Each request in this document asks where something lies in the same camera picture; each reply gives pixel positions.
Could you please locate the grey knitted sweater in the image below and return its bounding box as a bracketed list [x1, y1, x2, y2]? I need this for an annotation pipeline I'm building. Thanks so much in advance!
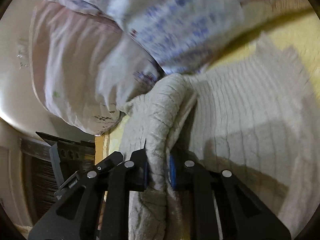
[119, 33, 318, 240]

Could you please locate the dark bedside cabinet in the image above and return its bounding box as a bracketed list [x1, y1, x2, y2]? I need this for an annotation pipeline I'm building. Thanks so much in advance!
[20, 132, 95, 225]

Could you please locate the yellow orange patterned bedspread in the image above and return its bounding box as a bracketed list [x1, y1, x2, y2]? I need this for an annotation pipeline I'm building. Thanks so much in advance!
[94, 4, 320, 240]

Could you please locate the floral white duvet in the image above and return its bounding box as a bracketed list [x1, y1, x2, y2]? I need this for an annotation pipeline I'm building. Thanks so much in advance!
[29, 1, 164, 135]

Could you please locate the floral white pillow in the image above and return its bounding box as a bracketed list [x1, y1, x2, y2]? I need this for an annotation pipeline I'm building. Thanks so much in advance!
[45, 0, 310, 74]

